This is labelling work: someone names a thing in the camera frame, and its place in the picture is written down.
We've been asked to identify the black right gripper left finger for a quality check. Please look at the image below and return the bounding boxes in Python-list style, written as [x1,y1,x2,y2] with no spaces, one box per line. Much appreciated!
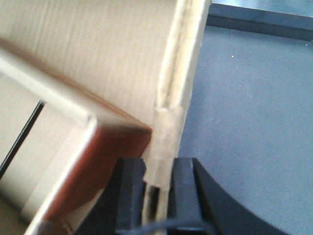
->
[115,159,146,235]

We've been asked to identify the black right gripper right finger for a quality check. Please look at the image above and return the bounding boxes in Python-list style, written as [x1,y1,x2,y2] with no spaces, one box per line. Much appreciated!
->
[168,158,284,235]

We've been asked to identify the brown corrugated cardboard box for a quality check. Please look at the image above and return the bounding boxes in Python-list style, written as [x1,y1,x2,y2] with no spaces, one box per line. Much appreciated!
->
[0,0,210,235]

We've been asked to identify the black low shelf frame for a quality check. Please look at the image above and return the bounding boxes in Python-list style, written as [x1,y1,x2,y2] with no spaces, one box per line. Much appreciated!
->
[206,3,313,42]

